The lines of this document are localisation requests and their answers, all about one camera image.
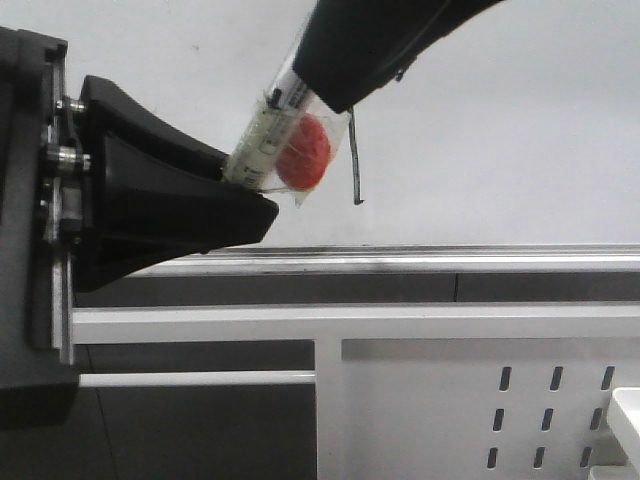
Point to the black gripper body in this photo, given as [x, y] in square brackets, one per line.
[42, 162]

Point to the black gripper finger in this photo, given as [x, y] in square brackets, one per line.
[153, 193]
[349, 48]

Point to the white whiteboard marker pen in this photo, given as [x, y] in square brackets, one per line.
[276, 115]

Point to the red round magnet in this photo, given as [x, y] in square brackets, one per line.
[303, 162]

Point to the large white whiteboard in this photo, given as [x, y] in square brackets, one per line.
[520, 128]

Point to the white plastic bin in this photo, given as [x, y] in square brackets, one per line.
[623, 420]

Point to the aluminium whiteboard tray rail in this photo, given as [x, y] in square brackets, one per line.
[380, 260]

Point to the white metal pegboard frame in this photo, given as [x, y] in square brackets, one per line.
[460, 391]

